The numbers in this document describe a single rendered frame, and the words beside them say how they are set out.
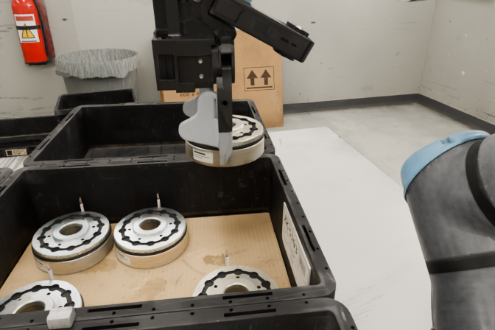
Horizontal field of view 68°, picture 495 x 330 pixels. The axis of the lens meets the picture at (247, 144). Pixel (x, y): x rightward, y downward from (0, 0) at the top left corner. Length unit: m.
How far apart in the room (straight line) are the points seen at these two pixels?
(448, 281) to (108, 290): 0.40
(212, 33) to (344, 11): 3.26
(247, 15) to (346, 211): 0.61
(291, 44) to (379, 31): 3.46
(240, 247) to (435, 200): 0.27
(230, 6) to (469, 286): 0.38
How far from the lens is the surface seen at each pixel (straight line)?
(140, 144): 0.91
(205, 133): 0.41
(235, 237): 0.58
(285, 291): 0.36
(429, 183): 0.48
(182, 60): 0.39
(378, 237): 0.83
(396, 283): 0.74
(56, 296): 0.50
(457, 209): 0.46
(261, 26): 0.39
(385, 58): 3.95
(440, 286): 0.49
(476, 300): 0.47
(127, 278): 0.54
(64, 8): 3.26
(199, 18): 0.40
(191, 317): 0.34
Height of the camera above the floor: 1.19
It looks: 24 degrees down
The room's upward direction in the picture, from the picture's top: straight up
